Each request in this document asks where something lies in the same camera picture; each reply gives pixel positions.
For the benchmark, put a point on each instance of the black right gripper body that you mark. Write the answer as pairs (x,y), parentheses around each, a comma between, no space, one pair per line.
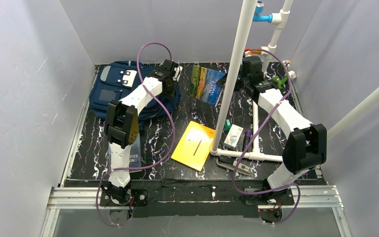
(237,81)

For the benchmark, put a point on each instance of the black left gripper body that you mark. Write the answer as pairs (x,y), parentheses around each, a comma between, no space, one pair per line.
(170,67)

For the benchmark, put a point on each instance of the Animal Farm book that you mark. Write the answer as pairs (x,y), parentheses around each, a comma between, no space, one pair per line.
(203,85)

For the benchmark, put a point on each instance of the navy blue student backpack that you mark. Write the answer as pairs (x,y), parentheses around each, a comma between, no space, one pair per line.
(117,80)

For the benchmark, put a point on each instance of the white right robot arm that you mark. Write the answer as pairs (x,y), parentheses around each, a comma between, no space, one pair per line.
(306,145)

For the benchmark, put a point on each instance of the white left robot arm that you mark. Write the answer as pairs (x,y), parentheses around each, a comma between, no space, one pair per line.
(122,123)

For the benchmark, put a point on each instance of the orange pipe valve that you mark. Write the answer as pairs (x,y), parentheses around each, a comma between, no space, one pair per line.
(247,52)

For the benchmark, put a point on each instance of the green pipe valve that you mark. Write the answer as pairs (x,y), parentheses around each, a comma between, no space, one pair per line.
(279,82)

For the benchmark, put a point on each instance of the small green eraser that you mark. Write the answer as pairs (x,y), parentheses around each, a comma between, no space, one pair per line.
(227,125)

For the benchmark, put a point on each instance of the purple marker pen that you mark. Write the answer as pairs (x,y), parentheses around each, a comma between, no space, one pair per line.
(246,139)

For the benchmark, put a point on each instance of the white rectangular box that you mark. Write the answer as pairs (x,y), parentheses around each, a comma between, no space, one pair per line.
(233,136)

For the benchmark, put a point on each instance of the blue pipe valve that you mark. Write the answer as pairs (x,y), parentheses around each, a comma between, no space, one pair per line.
(258,17)

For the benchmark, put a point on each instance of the yellow notebook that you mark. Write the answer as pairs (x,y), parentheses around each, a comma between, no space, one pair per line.
(184,150)

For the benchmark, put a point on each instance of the black pen on notebook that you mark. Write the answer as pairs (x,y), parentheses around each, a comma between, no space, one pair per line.
(201,141)

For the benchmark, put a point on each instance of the Nineteen Eighty-Four book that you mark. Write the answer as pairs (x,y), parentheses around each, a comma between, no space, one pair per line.
(135,158)

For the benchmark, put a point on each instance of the grey stapler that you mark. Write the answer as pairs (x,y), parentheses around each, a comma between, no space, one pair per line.
(231,164)

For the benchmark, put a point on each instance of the white PVC pipe frame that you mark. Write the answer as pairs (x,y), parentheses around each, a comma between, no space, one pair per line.
(265,53)

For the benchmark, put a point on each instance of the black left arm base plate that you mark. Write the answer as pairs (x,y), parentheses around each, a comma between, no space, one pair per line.
(116,196)

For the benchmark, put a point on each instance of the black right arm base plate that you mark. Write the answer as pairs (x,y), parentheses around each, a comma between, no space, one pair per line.
(274,199)

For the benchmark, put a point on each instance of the aluminium rail frame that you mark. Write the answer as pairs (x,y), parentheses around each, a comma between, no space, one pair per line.
(182,202)

